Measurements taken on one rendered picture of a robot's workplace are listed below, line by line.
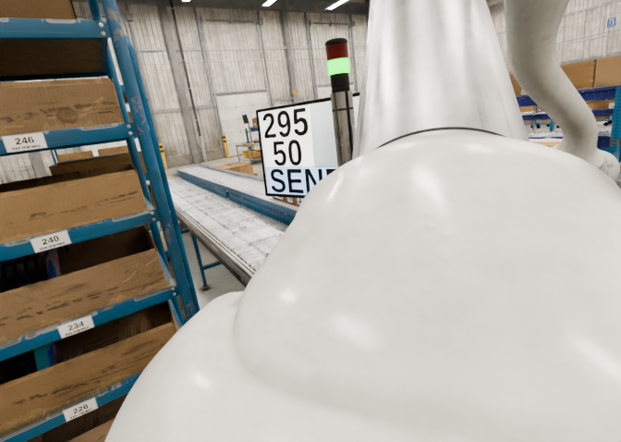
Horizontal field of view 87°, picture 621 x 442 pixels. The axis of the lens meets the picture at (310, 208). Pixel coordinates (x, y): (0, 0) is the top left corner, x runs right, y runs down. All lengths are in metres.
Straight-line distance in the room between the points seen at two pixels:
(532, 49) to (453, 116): 0.50
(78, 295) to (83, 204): 0.21
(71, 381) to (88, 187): 0.46
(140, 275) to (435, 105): 0.84
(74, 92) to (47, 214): 0.26
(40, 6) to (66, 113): 0.26
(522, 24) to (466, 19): 0.39
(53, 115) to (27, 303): 0.40
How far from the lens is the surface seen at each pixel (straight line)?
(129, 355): 1.01
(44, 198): 0.88
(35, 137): 0.84
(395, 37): 0.25
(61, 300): 0.94
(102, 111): 0.86
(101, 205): 0.88
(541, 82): 0.71
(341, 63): 0.81
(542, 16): 0.64
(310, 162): 1.04
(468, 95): 0.19
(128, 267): 0.92
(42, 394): 1.05
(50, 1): 1.02
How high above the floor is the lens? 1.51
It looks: 16 degrees down
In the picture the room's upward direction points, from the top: 8 degrees counter-clockwise
